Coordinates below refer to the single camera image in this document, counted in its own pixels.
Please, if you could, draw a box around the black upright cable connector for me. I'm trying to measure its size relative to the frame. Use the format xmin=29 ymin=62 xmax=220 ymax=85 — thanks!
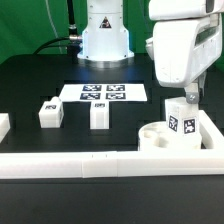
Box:
xmin=66 ymin=0 xmax=78 ymax=35

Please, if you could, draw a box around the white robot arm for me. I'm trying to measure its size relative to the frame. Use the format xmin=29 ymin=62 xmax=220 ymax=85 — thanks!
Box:
xmin=78 ymin=0 xmax=224 ymax=104

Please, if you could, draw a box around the white round stool seat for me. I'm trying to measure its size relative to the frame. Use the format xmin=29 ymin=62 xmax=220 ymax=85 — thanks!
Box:
xmin=138 ymin=121 xmax=202 ymax=151

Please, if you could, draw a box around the white thin cable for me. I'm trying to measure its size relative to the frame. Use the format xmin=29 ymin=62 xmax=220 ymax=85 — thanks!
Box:
xmin=45 ymin=0 xmax=64 ymax=55

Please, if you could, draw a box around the white marker sheet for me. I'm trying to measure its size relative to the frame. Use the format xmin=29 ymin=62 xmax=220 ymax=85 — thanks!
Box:
xmin=59 ymin=83 xmax=147 ymax=102

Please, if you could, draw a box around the white U-shaped fence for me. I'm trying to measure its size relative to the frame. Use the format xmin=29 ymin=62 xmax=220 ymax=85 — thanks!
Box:
xmin=0 ymin=111 xmax=224 ymax=179

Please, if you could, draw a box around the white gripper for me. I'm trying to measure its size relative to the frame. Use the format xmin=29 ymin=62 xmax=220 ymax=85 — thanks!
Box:
xmin=146 ymin=0 xmax=224 ymax=104

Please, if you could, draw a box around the black cable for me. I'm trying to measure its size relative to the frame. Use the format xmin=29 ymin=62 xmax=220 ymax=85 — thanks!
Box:
xmin=33 ymin=35 xmax=83 ymax=55

